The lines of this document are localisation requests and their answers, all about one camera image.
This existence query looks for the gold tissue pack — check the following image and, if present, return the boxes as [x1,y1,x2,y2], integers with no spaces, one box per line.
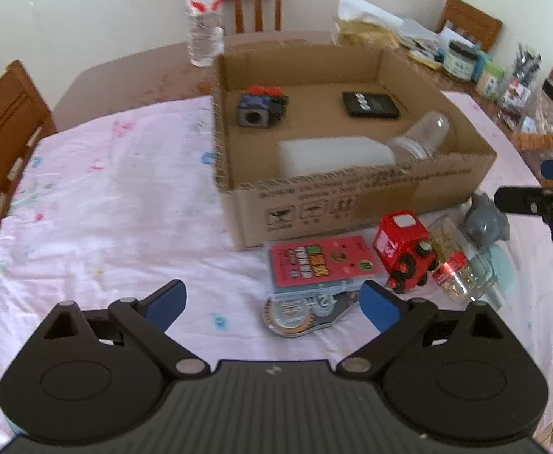
[332,0,404,49]

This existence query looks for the clear plastic cup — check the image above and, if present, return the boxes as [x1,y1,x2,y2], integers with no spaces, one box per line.
[386,111,450,162]

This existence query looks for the red card box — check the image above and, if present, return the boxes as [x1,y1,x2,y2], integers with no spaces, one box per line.
[266,233,386,300]

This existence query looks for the clear water bottle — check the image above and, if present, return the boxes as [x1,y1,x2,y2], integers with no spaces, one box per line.
[184,0,224,68]

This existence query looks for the grey toy elephant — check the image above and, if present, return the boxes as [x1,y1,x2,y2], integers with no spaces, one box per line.
[462,193,510,251]

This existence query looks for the light blue round case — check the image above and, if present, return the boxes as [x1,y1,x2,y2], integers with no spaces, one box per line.
[481,243,519,311]

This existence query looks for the wooden chair left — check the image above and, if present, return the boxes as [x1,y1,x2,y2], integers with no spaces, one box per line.
[0,59,57,227]

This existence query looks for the large clear plastic jar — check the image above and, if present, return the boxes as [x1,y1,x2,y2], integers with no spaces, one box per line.
[511,79,553,158]

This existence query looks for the pink floral tablecloth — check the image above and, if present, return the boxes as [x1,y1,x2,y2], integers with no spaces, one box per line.
[0,89,553,454]

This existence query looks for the glass jar silver lid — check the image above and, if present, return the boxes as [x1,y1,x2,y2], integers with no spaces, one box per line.
[428,215,495,305]

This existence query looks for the yellow sticky notes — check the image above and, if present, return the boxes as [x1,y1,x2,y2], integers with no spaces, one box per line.
[408,49,443,70]

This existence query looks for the wooden chair far right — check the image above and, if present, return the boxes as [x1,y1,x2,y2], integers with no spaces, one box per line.
[435,0,503,51]

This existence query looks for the blue black toy cube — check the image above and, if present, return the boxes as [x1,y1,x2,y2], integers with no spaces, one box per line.
[236,85,289,128]

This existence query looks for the white plastic container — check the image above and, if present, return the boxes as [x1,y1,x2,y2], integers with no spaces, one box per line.
[278,136,396,177]

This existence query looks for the red toy train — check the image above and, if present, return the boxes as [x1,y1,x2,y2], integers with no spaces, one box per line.
[372,210,438,294]

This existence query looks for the cardboard box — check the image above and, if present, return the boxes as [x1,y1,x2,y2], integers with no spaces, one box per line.
[213,45,496,249]

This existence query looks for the green lid jar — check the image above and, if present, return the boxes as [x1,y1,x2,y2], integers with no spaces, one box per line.
[474,62,505,100]

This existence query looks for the stack of papers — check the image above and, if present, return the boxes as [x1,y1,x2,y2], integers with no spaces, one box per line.
[396,19,475,52]

